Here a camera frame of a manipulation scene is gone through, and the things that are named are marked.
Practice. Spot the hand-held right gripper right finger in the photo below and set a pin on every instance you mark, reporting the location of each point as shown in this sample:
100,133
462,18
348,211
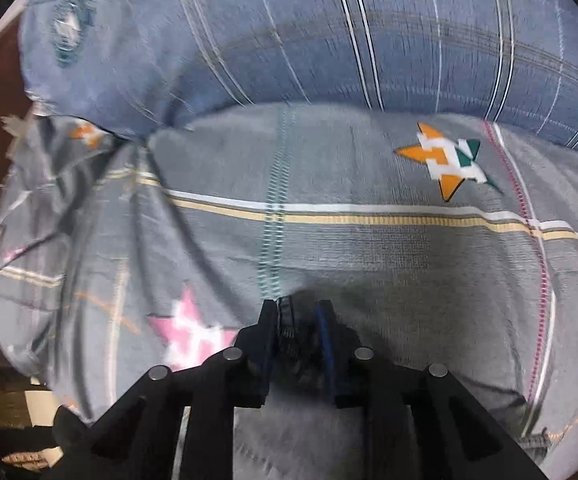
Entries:
325,340

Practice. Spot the blue plaid quilt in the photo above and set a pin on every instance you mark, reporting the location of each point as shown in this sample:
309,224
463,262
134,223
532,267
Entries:
319,35

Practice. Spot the brown cardboard box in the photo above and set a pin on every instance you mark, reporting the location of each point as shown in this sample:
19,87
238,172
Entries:
9,410

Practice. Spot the grey star-print bed sheet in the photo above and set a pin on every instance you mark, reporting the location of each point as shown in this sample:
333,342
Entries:
394,260

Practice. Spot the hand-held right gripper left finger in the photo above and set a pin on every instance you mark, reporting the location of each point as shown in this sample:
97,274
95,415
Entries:
269,360

